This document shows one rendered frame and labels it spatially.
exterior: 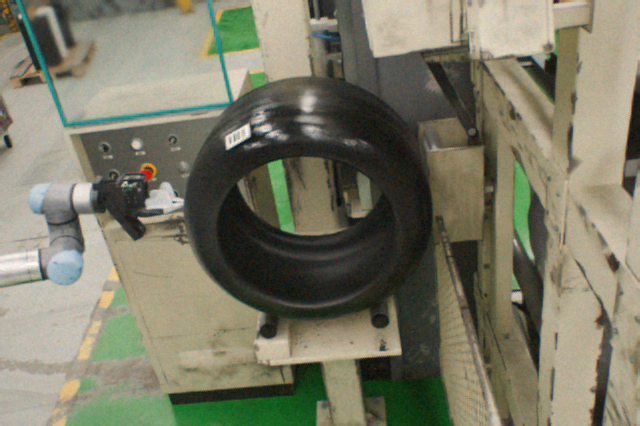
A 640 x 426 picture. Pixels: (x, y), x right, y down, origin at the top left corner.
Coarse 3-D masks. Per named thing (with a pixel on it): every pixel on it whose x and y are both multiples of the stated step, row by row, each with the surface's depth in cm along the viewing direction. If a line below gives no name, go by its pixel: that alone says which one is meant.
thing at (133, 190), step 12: (96, 180) 145; (108, 180) 145; (120, 180) 145; (132, 180) 146; (144, 180) 147; (96, 192) 145; (108, 192) 145; (120, 192) 143; (132, 192) 144; (144, 192) 149; (96, 204) 145; (108, 204) 147; (120, 204) 144; (132, 204) 146; (144, 204) 147
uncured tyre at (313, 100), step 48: (288, 96) 132; (336, 96) 133; (240, 144) 128; (288, 144) 126; (336, 144) 126; (384, 144) 128; (192, 192) 136; (240, 192) 167; (384, 192) 131; (192, 240) 142; (240, 240) 168; (288, 240) 172; (336, 240) 171; (384, 240) 167; (240, 288) 145; (288, 288) 164; (336, 288) 163; (384, 288) 145
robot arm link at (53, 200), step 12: (36, 192) 145; (48, 192) 145; (60, 192) 145; (72, 192) 145; (36, 204) 145; (48, 204) 145; (60, 204) 145; (72, 204) 145; (48, 216) 147; (60, 216) 147; (72, 216) 149
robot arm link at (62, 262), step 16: (64, 240) 143; (0, 256) 137; (16, 256) 137; (32, 256) 138; (48, 256) 138; (64, 256) 137; (80, 256) 141; (0, 272) 135; (16, 272) 136; (32, 272) 137; (48, 272) 136; (64, 272) 137; (80, 272) 139; (0, 288) 138
